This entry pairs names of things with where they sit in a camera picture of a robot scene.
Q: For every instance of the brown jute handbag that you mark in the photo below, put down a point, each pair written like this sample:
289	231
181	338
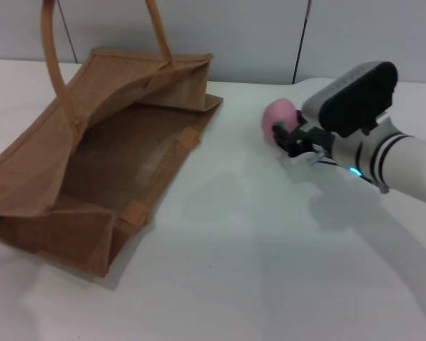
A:
120	149

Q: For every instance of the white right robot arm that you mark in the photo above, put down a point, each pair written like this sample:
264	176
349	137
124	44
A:
404	160

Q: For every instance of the pink peach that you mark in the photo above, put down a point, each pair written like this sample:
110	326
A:
278	112

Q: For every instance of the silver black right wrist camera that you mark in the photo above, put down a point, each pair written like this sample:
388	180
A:
355	99

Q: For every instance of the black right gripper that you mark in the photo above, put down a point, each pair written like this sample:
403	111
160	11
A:
321	140

